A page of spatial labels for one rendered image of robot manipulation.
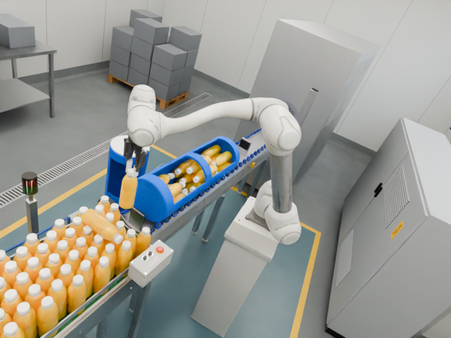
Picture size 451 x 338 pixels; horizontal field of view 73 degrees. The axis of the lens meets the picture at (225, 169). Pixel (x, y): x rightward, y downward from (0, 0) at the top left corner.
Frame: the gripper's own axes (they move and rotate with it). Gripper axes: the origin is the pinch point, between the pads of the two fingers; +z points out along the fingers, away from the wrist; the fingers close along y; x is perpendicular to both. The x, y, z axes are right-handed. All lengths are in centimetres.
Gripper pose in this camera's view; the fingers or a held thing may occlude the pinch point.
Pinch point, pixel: (132, 168)
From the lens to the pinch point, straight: 151.4
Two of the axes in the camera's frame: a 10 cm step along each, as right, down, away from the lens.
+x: -5.3, 3.6, -7.7
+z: -2.8, 7.8, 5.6
